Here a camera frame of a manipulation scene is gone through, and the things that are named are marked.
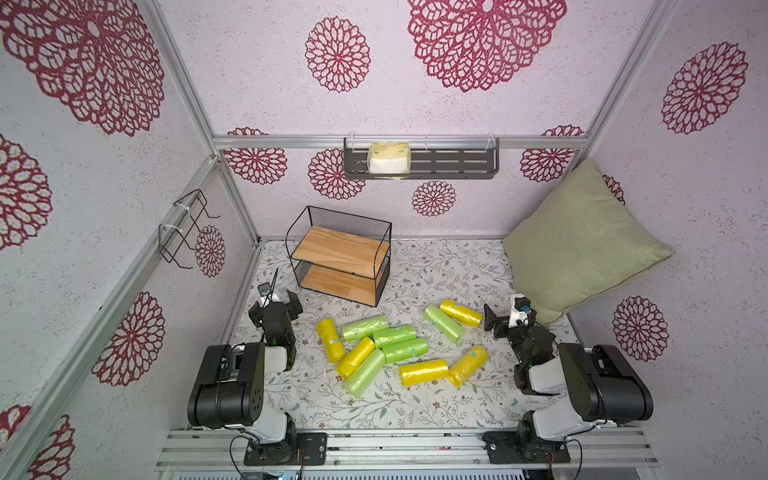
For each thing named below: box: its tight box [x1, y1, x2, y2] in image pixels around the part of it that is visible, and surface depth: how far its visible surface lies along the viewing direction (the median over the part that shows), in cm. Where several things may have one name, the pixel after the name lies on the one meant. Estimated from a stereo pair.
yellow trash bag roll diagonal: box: [336, 336, 375, 380], surface depth 89 cm
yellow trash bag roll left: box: [317, 317, 346, 363], surface depth 90 cm
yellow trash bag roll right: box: [448, 346, 488, 388], surface depth 86 cm
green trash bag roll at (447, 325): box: [424, 305, 465, 344], surface depth 96 cm
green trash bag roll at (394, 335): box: [372, 325, 417, 349], surface depth 91 cm
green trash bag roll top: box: [341, 315, 389, 341], surface depth 93 cm
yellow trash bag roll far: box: [440, 299, 483, 328], surface depth 97 cm
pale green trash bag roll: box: [344, 349, 386, 399], surface depth 86 cm
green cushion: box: [503, 159, 674, 324], surface depth 83 cm
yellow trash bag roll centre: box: [399, 359, 449, 386], surface depth 85 cm
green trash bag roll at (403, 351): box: [381, 337, 428, 364], surface depth 89 cm
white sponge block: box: [367, 142, 411, 176], surface depth 92 cm
